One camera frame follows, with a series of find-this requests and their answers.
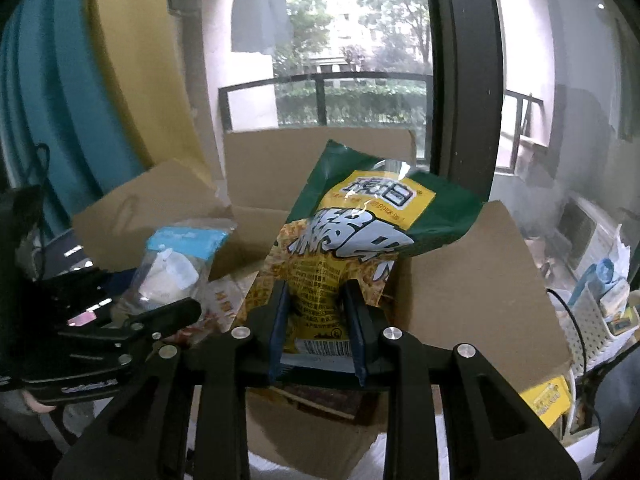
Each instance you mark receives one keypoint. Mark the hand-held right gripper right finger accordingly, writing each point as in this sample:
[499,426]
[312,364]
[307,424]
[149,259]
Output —
[355,335]

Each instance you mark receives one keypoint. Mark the yellow curtain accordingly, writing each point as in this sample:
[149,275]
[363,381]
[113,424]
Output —
[145,85]

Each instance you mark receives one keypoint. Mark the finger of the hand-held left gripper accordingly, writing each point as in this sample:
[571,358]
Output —
[167,312]

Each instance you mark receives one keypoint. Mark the green yellow snack bag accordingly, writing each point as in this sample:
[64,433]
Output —
[350,210]

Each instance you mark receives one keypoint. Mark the teal curtain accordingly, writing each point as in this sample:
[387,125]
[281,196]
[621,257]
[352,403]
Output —
[50,85]

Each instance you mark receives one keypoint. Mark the clear packet light blue header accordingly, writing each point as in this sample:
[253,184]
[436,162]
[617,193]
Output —
[170,270]

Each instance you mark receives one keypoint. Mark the person's left hand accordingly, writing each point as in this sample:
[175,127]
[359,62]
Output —
[37,403]

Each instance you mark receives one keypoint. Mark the yellow cartoon packet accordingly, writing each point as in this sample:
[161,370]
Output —
[545,400]

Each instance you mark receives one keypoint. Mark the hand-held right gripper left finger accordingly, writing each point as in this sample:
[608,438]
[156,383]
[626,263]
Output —
[277,332]

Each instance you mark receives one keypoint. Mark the beige bread packet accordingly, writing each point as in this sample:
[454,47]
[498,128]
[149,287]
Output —
[222,300]

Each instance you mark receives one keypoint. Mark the tablet with clock display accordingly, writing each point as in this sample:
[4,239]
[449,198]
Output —
[70,255]

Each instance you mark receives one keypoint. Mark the grey cloth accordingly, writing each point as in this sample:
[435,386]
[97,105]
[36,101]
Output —
[617,410]

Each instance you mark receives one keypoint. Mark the white plastic basket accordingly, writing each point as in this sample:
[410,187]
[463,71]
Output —
[587,330]

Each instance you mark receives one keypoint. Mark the black balcony railing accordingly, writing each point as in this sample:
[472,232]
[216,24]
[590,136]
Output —
[350,80]

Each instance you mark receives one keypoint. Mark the hanging dark garment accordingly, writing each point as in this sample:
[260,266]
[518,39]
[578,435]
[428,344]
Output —
[260,5]

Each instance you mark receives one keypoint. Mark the dark sliding door frame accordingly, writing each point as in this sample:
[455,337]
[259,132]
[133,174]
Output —
[465,85]

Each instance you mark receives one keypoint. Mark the brown cardboard box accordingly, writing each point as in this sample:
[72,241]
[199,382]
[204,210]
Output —
[475,300]

